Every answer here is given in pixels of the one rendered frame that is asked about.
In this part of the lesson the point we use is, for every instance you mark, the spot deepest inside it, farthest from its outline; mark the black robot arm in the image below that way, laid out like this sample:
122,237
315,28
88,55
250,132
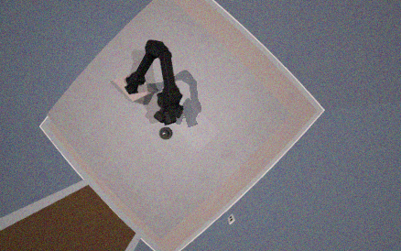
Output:
169,99

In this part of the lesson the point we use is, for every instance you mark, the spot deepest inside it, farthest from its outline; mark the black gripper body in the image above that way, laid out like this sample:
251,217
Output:
158,116

